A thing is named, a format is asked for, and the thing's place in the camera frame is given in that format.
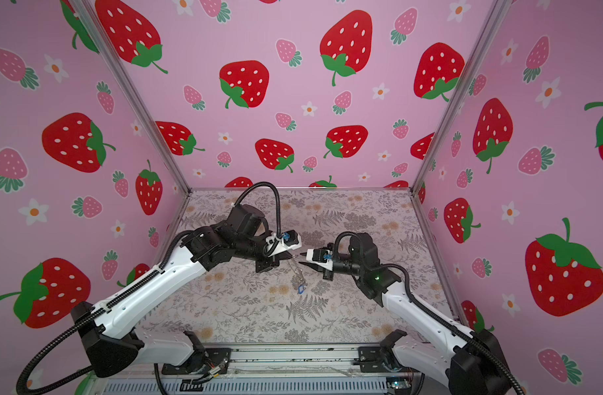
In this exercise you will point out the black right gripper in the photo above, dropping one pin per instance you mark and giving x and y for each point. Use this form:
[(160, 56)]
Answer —
[(326, 273)]

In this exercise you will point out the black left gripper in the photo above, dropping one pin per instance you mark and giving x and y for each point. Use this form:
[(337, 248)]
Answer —
[(271, 262)]

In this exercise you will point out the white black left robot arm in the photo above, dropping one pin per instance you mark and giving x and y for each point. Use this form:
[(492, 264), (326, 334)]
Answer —
[(253, 230)]

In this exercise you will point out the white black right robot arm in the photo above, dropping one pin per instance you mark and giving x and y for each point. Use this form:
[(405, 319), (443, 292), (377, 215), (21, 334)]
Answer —
[(356, 255)]

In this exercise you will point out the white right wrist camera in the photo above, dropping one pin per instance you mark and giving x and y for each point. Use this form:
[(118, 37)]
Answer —
[(322, 257)]

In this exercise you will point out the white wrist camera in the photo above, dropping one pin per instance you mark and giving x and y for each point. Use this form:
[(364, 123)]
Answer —
[(288, 241), (322, 257)]

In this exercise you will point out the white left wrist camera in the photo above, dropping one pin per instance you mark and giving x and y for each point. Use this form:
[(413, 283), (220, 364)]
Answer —
[(288, 241)]

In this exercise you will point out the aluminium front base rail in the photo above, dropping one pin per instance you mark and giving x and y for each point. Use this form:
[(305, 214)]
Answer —
[(271, 359)]

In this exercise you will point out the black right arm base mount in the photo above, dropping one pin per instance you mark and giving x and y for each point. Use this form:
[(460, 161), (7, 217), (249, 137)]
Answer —
[(380, 358)]

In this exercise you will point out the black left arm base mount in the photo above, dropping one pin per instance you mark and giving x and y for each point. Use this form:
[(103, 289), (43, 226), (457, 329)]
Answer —
[(208, 362)]

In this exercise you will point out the grey slotted cable duct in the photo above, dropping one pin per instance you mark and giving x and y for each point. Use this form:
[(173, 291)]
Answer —
[(325, 385)]

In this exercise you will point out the left aluminium corner post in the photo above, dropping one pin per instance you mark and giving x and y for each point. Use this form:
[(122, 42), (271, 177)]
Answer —
[(89, 19)]

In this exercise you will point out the aluminium corner post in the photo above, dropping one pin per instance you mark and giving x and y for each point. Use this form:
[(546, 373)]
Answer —
[(89, 19), (492, 24)]

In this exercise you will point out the right aluminium corner post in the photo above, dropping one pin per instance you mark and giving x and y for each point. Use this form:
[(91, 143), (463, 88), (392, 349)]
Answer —
[(492, 24)]

